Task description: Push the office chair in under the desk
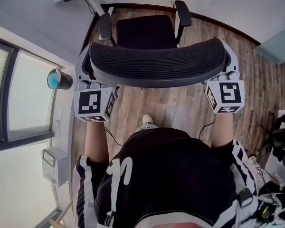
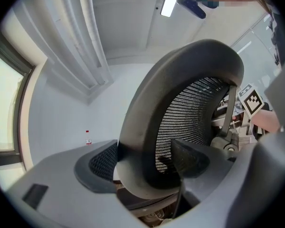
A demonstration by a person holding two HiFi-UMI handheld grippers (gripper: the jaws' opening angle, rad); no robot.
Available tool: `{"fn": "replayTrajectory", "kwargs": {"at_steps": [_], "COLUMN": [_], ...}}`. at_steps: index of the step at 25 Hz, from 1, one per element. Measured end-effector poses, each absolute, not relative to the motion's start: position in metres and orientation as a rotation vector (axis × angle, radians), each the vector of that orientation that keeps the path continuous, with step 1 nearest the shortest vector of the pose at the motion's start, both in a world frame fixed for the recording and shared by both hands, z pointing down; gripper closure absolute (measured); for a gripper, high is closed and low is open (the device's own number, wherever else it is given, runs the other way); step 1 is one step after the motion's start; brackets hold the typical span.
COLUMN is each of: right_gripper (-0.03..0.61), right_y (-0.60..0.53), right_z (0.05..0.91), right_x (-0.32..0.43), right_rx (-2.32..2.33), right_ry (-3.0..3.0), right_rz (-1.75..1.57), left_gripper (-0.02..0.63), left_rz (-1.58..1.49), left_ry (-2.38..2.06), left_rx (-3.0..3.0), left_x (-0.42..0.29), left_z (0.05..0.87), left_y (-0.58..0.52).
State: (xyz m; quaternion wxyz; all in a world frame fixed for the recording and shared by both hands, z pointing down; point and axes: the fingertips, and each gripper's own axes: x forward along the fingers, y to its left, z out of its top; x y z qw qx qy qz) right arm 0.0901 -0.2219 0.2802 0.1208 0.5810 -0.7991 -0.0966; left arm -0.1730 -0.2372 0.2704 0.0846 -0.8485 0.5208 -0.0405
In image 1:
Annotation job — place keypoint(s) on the black bag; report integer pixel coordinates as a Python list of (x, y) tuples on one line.
[(275, 198)]

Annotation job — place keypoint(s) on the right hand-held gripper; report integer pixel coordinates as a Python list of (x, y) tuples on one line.
[(229, 92)]

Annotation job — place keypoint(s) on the grey wall box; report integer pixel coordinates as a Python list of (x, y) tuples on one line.
[(59, 170)]

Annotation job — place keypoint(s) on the black harness buckle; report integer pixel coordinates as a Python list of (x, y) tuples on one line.
[(245, 197)]

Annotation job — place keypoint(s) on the black bin with blue bag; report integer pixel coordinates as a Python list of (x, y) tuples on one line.
[(61, 79)]

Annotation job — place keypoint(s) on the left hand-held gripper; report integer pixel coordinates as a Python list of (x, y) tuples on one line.
[(89, 101)]

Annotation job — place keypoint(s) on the person's right forearm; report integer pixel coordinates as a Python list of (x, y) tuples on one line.
[(222, 132)]

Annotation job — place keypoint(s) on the black framed window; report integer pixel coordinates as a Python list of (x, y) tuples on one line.
[(28, 91)]

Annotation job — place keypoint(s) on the person's left forearm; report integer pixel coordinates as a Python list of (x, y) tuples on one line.
[(96, 144)]

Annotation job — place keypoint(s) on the black swivel chair with clothes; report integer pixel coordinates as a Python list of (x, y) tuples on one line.
[(281, 134)]

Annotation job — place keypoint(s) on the black office chair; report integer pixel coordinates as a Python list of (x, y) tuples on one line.
[(156, 63)]

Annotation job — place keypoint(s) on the person's left cream shoe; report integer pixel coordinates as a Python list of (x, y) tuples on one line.
[(147, 119)]

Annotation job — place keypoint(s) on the frosted glass door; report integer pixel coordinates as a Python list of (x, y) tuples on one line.
[(278, 44)]

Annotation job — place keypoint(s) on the person in black shirt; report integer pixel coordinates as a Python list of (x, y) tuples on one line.
[(166, 179)]

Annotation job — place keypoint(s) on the small framed picture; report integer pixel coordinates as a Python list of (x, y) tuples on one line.
[(48, 157)]

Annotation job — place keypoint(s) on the person's camouflage trousers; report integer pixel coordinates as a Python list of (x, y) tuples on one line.
[(147, 127)]

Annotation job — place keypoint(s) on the wooden easel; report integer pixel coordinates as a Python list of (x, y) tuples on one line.
[(61, 216)]

